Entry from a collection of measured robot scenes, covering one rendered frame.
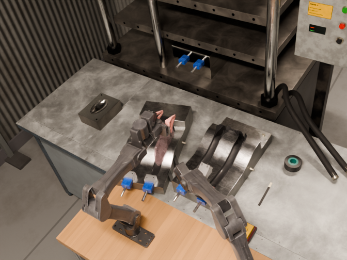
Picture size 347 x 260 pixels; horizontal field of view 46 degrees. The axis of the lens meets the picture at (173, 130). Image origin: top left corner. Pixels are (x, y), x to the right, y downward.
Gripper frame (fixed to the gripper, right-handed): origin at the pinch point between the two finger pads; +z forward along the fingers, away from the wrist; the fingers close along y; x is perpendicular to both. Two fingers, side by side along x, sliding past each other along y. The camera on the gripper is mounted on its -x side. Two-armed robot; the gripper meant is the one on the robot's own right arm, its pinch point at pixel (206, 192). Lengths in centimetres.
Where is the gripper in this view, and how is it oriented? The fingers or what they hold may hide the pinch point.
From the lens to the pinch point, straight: 179.8
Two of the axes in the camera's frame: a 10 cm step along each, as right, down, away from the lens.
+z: 3.9, 2.6, 8.8
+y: -8.2, -3.4, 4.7
